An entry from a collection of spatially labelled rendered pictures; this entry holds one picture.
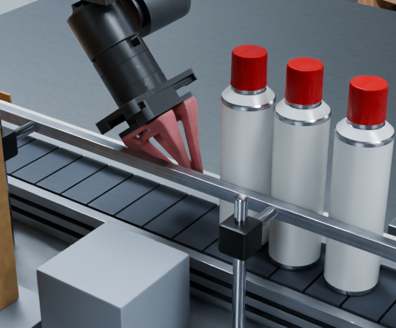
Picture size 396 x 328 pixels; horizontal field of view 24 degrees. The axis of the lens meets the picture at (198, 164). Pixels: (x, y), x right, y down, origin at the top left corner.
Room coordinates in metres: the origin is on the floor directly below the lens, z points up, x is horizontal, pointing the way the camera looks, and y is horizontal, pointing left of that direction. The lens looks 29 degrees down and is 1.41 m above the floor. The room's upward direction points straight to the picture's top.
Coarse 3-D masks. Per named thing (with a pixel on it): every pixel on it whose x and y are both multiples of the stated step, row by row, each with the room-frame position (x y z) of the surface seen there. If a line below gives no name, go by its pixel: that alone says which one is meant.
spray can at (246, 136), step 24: (240, 48) 0.81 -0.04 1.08; (240, 72) 0.79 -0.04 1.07; (264, 72) 0.80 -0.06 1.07; (240, 96) 0.79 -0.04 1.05; (264, 96) 0.79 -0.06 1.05; (240, 120) 0.78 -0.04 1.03; (264, 120) 0.78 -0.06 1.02; (240, 144) 0.78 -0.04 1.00; (264, 144) 0.79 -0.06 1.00; (240, 168) 0.78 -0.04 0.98; (264, 168) 0.79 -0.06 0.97; (264, 192) 0.79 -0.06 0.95; (264, 240) 0.79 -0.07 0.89
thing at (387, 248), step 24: (24, 120) 0.92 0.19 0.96; (48, 120) 0.91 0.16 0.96; (72, 144) 0.88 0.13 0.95; (96, 144) 0.86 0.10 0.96; (120, 144) 0.86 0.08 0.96; (144, 168) 0.82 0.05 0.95; (168, 168) 0.81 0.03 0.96; (216, 192) 0.77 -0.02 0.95; (240, 192) 0.76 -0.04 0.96; (288, 216) 0.73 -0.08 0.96; (312, 216) 0.72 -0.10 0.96; (336, 240) 0.70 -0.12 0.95; (360, 240) 0.69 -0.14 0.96; (384, 240) 0.68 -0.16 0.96
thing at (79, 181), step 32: (32, 160) 0.97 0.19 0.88; (64, 160) 0.97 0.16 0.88; (96, 160) 0.97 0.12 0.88; (64, 192) 0.90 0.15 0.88; (96, 192) 0.90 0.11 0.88; (128, 192) 0.90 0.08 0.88; (160, 192) 0.90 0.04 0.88; (160, 224) 0.83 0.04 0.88; (192, 224) 0.84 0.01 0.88; (224, 256) 0.77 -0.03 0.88; (256, 256) 0.77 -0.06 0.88; (320, 256) 0.77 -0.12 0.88; (320, 288) 0.72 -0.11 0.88; (384, 288) 0.72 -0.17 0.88; (384, 320) 0.67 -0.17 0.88
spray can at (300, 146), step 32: (288, 64) 0.77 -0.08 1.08; (320, 64) 0.77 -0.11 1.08; (288, 96) 0.77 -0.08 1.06; (320, 96) 0.77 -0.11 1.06; (288, 128) 0.75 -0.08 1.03; (320, 128) 0.75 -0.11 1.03; (288, 160) 0.75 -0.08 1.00; (320, 160) 0.76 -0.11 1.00; (288, 192) 0.75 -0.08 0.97; (320, 192) 0.76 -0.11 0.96; (288, 224) 0.75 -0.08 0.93; (288, 256) 0.75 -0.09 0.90
